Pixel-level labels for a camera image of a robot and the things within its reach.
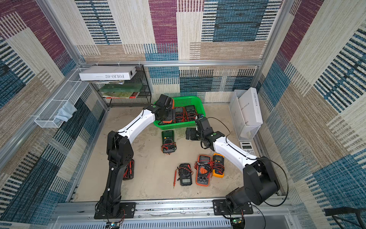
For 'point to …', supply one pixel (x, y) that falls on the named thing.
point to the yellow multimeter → (218, 165)
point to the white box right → (250, 107)
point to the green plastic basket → (186, 109)
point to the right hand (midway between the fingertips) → (192, 130)
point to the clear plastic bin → (244, 132)
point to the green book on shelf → (120, 90)
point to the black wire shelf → (143, 98)
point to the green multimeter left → (168, 146)
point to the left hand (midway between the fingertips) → (168, 114)
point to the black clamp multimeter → (185, 174)
